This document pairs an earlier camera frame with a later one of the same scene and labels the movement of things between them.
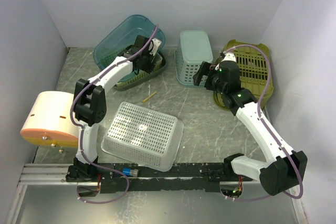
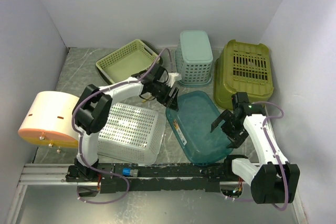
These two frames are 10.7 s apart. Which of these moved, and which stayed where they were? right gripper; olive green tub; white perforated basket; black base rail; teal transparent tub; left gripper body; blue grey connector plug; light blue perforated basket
Moved: right gripper; left gripper body; white perforated basket; teal transparent tub
Stayed: olive green tub; black base rail; blue grey connector plug; light blue perforated basket
